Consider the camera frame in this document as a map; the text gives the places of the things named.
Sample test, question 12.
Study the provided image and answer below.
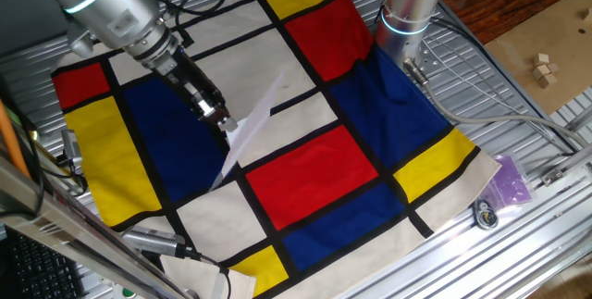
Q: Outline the brown cardboard board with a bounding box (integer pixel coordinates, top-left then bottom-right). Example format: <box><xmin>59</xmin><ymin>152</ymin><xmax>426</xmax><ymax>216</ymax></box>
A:
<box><xmin>483</xmin><ymin>0</ymin><xmax>592</xmax><ymax>116</ymax></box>

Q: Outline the small grey camera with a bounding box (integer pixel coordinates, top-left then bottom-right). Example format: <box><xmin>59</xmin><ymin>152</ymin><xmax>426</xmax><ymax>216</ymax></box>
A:
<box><xmin>59</xmin><ymin>128</ymin><xmax>84</xmax><ymax>170</ymax></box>

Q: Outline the white paper sheet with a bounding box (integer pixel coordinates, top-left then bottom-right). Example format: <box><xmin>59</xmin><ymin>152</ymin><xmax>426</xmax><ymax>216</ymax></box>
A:
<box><xmin>208</xmin><ymin>70</ymin><xmax>286</xmax><ymax>193</ymax></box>

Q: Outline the thick grey cable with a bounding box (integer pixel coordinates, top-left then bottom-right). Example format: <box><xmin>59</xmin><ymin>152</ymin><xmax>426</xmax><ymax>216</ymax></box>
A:
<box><xmin>404</xmin><ymin>57</ymin><xmax>592</xmax><ymax>150</ymax></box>

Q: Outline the green button box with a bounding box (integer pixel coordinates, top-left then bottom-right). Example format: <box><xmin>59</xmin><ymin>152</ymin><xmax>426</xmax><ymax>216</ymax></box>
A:
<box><xmin>113</xmin><ymin>284</ymin><xmax>140</xmax><ymax>299</ymax></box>

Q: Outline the thin white cable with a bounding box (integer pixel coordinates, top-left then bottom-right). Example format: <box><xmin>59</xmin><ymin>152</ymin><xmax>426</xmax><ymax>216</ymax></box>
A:
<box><xmin>423</xmin><ymin>34</ymin><xmax>573</xmax><ymax>155</ymax></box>

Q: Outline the small metal bracket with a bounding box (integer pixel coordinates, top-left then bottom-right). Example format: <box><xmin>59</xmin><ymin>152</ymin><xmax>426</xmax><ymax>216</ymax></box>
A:
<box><xmin>540</xmin><ymin>167</ymin><xmax>566</xmax><ymax>187</ymax></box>

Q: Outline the silver camera with cable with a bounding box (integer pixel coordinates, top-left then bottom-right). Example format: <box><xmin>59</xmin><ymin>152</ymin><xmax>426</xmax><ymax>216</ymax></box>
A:
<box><xmin>120</xmin><ymin>225</ymin><xmax>232</xmax><ymax>299</ymax></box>

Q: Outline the orange pole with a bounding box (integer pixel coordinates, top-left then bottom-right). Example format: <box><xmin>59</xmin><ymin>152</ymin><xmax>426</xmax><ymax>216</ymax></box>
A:
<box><xmin>0</xmin><ymin>99</ymin><xmax>31</xmax><ymax>180</ymax></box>

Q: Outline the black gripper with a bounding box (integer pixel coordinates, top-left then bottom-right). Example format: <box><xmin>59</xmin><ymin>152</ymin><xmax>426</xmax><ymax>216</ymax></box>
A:
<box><xmin>166</xmin><ymin>48</ymin><xmax>240</xmax><ymax>133</ymax></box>

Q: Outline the black keyboard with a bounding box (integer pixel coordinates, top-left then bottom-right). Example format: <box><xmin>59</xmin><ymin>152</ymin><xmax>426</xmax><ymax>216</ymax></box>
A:
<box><xmin>6</xmin><ymin>229</ymin><xmax>87</xmax><ymax>299</ymax></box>

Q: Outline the black base cable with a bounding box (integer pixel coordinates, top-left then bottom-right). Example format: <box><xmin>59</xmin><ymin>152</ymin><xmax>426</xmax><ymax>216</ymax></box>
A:
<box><xmin>432</xmin><ymin>17</ymin><xmax>582</xmax><ymax>155</ymax></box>

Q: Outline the purple plastic bag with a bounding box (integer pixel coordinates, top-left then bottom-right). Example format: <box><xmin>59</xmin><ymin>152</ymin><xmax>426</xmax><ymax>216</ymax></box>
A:
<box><xmin>480</xmin><ymin>153</ymin><xmax>537</xmax><ymax>210</ymax></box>

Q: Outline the black side cable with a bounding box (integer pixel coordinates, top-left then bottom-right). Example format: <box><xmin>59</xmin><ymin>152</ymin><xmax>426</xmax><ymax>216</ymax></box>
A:
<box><xmin>0</xmin><ymin>116</ymin><xmax>46</xmax><ymax>219</ymax></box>

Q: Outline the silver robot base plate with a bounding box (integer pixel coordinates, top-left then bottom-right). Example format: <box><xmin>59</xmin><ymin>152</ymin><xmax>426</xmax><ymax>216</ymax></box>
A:
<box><xmin>401</xmin><ymin>39</ymin><xmax>443</xmax><ymax>77</ymax></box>

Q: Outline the colour block tablecloth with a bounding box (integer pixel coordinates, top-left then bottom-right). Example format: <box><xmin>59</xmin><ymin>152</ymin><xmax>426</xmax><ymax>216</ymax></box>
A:
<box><xmin>49</xmin><ymin>0</ymin><xmax>503</xmax><ymax>299</ymax></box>

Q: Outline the aluminium frame bar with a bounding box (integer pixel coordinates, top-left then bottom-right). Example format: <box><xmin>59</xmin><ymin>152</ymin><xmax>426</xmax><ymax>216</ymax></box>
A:
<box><xmin>0</xmin><ymin>155</ymin><xmax>200</xmax><ymax>299</ymax></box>

